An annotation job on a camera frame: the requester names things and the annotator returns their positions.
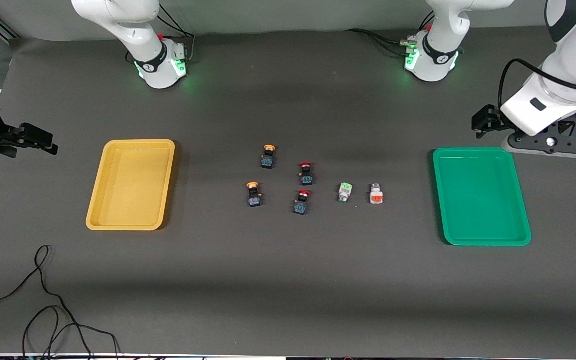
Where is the loose thin black cable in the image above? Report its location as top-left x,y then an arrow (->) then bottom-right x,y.
0,245 -> 121,360

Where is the yellow plastic tray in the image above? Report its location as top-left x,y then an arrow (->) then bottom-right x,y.
85,139 -> 176,232

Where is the red push button switch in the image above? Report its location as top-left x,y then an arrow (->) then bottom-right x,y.
298,161 -> 315,186
293,189 -> 312,216

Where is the yellow push button switch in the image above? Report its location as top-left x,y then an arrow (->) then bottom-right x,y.
261,144 -> 277,170
246,181 -> 264,208

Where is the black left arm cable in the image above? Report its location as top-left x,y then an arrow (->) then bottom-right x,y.
498,59 -> 576,118

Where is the black right base cable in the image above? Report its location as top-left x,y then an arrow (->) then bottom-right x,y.
155,4 -> 196,63

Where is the green plastic tray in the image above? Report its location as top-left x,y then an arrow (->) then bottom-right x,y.
432,147 -> 533,247

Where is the aluminium frame rail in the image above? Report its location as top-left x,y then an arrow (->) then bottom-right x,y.
0,14 -> 21,41

